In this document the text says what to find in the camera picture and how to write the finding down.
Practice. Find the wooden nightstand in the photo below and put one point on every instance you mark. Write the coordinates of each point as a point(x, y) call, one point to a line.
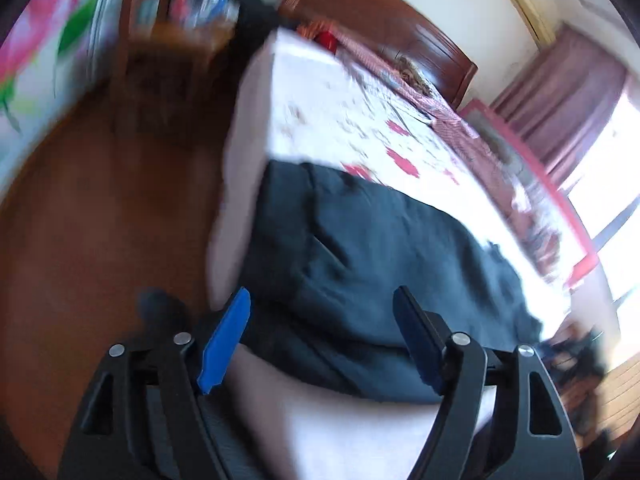
point(170, 75)

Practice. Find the bed with floral sheet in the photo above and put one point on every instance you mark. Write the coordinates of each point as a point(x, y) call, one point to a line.
point(350, 160)

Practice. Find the maroon curtain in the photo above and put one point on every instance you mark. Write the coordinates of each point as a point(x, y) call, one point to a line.
point(560, 105)

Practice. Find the red pillow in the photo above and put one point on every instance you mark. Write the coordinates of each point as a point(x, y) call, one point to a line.
point(327, 38)

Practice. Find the black pants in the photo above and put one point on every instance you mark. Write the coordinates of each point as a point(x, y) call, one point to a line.
point(370, 280)

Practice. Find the dark clothing pile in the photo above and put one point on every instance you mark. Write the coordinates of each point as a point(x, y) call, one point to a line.
point(580, 375)

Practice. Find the pink patterned quilt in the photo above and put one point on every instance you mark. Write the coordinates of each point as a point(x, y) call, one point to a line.
point(500, 170)

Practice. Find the black cloth on nightstand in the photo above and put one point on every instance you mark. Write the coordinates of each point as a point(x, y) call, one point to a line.
point(257, 15)

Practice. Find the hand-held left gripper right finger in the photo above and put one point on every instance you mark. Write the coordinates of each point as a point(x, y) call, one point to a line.
point(419, 345)

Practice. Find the wooden headboard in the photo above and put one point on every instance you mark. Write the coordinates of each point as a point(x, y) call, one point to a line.
point(385, 25)

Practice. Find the floral wardrobe door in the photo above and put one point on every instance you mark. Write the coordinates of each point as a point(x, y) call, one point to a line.
point(45, 55)

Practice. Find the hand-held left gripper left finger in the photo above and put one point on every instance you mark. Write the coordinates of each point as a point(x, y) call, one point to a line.
point(223, 340)

